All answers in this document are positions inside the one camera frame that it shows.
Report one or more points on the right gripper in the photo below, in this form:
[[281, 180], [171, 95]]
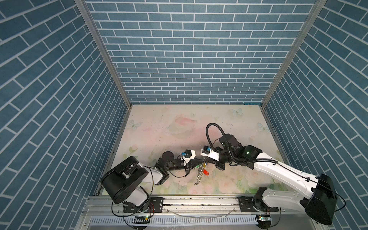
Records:
[[218, 165]]

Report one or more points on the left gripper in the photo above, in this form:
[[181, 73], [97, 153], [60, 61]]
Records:
[[194, 163]]

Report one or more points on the large keyring with chain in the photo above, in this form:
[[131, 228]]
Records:
[[199, 174]]

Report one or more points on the bunch of coloured key tags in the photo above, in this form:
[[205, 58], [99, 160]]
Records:
[[205, 171]]

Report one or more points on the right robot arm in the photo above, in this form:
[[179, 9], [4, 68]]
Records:
[[313, 194]]

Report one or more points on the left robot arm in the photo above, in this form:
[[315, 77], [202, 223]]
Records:
[[122, 182]]

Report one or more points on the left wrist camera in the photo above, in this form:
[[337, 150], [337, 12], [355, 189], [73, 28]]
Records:
[[187, 156]]

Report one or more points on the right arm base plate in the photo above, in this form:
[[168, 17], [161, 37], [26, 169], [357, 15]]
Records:
[[250, 204]]

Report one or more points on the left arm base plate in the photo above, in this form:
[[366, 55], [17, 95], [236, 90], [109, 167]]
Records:
[[155, 204]]

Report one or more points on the white cable duct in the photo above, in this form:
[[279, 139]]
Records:
[[174, 220]]

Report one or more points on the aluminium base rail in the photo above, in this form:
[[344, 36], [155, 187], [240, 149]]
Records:
[[181, 204]]

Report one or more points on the right corner aluminium post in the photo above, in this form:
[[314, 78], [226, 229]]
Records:
[[312, 16]]

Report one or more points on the corner aluminium post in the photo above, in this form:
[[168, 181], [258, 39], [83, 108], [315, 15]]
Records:
[[312, 16], [86, 15]]

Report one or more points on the left corner aluminium post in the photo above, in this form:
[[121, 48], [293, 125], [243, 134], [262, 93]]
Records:
[[86, 15]]

